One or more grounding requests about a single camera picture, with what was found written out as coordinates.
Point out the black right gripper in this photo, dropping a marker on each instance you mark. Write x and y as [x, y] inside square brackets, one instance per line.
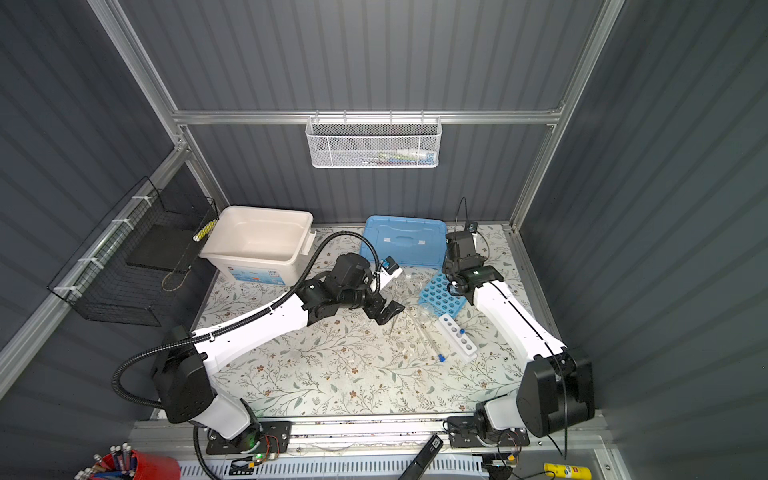
[447, 267]

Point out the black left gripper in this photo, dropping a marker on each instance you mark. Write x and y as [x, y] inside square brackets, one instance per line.
[375, 310]

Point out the blue test tube rack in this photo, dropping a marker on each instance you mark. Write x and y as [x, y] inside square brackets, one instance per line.
[437, 300]

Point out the small white tube rack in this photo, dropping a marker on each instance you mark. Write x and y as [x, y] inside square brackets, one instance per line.
[462, 344]

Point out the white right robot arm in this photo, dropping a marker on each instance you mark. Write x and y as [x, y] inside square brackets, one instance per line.
[556, 391]

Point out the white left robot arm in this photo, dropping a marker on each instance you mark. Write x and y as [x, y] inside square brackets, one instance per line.
[186, 363]

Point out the clear glass flask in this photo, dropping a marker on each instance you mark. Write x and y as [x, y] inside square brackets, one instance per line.
[411, 282]

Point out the blue plastic box lid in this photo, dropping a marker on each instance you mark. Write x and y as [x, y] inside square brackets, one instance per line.
[411, 242]

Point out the white plastic storage bin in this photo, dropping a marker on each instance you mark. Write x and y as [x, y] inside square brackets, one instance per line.
[260, 245]

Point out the black flat device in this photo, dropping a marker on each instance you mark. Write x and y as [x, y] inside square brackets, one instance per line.
[419, 465]

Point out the red cup of pens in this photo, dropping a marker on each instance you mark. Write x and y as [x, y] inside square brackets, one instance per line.
[124, 462]

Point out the white wire mesh basket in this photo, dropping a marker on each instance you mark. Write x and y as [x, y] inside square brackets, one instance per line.
[387, 144]

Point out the black wire wall basket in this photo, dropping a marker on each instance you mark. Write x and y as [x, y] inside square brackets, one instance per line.
[141, 266]

